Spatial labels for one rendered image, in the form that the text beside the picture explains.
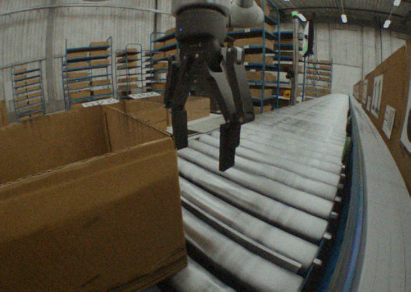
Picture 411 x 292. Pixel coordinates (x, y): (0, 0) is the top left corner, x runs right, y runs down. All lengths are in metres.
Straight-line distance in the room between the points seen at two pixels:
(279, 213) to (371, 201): 0.21
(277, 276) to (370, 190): 0.15
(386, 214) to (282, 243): 0.18
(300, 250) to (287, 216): 0.08
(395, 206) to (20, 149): 0.53
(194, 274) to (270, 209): 0.18
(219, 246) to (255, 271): 0.06
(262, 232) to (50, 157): 0.42
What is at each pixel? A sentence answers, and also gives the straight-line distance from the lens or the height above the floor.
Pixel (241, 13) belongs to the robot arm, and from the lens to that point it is 1.14.
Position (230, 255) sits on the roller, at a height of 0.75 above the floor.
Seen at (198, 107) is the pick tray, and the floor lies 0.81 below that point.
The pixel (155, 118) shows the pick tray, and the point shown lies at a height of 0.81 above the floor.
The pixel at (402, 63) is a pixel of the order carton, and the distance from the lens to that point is 0.34.
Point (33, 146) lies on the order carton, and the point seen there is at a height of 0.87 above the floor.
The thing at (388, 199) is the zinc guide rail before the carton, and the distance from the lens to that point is 0.17.
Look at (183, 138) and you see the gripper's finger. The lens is 0.34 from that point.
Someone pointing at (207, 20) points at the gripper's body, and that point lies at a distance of 0.25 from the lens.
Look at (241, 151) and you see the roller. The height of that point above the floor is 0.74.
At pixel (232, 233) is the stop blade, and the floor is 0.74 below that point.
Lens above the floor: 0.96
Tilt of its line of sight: 19 degrees down
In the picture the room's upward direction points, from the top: straight up
